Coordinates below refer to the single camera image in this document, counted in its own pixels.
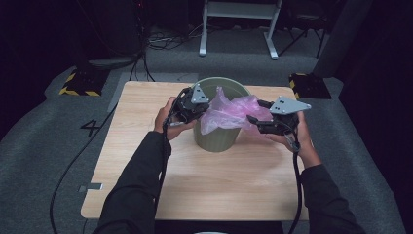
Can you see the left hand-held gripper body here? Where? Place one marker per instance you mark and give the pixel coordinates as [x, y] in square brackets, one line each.
[190, 104]

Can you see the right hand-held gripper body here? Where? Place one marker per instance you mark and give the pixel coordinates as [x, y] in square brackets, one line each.
[287, 107]

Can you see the pink plastic bag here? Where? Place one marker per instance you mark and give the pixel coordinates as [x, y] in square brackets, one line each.
[227, 113]

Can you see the green ribbed plastic bin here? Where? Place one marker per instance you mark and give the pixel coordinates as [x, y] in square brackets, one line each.
[217, 141]

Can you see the person's left hand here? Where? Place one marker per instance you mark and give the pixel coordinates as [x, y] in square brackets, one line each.
[164, 117]

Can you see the person's right hand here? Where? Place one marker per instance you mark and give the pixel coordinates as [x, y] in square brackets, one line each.
[305, 146]

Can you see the black yellow striped base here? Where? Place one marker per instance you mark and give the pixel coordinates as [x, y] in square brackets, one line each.
[84, 83]
[310, 86]

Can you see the black folding stand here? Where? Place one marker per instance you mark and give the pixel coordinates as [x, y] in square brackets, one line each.
[305, 26]

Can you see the grey pillar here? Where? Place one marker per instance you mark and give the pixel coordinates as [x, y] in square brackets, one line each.
[341, 39]

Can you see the white metal stand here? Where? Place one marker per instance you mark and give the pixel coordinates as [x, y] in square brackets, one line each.
[240, 9]

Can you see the grey tape strip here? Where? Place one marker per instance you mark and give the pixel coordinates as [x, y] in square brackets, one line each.
[92, 187]

